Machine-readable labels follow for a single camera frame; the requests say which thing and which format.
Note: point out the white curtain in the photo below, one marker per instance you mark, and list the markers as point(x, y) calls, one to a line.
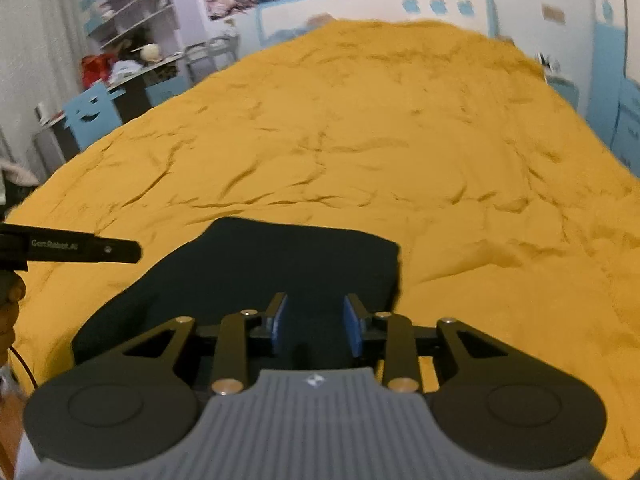
point(35, 50)

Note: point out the brown wall tag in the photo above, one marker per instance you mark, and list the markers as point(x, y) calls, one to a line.
point(554, 14)

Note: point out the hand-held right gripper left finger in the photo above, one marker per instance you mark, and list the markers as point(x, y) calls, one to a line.
point(277, 325)

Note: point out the blue wardrobe with drawers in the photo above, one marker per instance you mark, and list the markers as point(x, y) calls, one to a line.
point(607, 85)

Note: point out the black white striped item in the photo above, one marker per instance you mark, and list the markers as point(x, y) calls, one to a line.
point(549, 62)

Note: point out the white blue headboard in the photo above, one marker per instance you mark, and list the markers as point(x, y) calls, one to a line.
point(380, 7)

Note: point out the grey chair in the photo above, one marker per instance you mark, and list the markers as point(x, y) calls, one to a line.
point(210, 57)

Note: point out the blue nightstand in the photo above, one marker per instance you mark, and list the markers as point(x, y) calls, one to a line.
point(565, 92)

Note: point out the blue smiley face chair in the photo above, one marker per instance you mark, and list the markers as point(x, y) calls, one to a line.
point(92, 115)

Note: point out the black pants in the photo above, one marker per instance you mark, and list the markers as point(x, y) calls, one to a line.
point(240, 270)

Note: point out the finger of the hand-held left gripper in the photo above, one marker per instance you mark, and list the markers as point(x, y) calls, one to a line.
point(120, 251)

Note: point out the dark desk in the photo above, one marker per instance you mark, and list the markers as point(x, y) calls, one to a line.
point(135, 95)

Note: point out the white blue shelf unit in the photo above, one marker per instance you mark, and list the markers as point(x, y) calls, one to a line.
point(130, 5)

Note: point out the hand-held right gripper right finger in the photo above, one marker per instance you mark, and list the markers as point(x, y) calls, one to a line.
point(353, 327)

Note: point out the cream round ball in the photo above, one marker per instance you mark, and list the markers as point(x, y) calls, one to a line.
point(151, 52)

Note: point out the person's left hand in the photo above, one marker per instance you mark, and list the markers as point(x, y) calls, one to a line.
point(10, 320)

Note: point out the yellow blanket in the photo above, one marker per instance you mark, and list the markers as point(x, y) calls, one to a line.
point(375, 135)

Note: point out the white bag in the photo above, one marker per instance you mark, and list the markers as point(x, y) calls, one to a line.
point(125, 69)

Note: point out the red cloth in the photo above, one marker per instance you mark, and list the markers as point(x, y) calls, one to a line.
point(95, 70)

